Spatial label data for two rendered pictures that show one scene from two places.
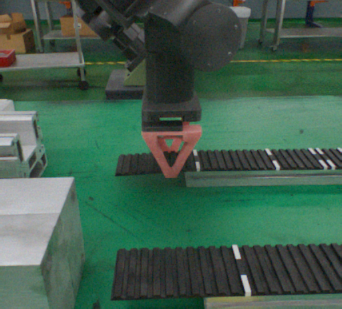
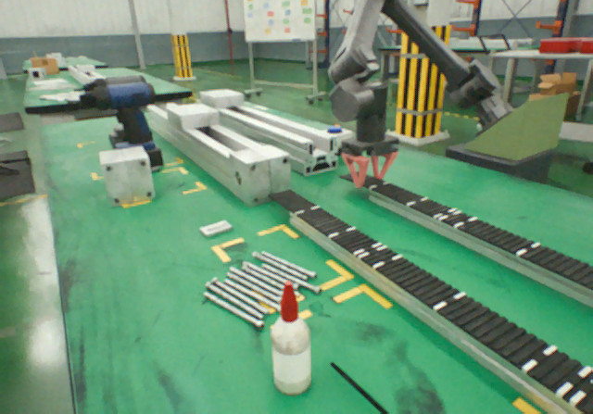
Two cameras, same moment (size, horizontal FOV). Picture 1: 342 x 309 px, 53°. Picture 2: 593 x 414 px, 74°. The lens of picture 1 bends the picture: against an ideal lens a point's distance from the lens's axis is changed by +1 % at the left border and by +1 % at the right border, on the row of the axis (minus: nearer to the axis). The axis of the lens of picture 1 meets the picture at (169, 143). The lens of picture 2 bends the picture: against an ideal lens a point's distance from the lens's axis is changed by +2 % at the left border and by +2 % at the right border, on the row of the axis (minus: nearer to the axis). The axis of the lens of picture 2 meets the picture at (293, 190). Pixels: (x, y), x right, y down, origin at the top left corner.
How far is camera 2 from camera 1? 0.62 m
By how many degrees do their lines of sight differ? 56
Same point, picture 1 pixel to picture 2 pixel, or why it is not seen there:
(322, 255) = (337, 224)
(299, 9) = not seen: outside the picture
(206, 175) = (380, 197)
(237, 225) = (355, 218)
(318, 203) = (413, 235)
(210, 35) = (343, 104)
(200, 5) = (338, 90)
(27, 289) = (245, 171)
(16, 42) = not seen: hidden behind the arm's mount
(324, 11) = not seen: outside the picture
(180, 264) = (295, 200)
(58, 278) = (258, 179)
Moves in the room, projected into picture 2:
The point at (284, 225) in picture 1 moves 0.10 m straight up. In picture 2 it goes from (373, 229) to (375, 176)
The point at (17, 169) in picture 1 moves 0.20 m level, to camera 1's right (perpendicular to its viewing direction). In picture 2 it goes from (305, 156) to (356, 181)
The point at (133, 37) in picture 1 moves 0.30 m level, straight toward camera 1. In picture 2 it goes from (489, 109) to (416, 127)
